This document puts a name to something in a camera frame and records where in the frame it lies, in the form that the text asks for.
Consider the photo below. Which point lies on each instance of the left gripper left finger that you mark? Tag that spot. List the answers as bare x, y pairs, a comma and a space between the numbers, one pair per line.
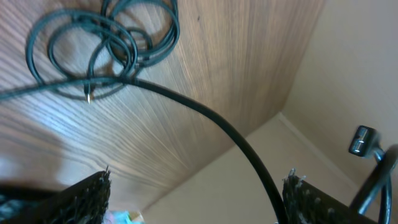
84, 202

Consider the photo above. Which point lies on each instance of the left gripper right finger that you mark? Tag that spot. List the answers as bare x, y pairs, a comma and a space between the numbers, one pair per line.
306, 204

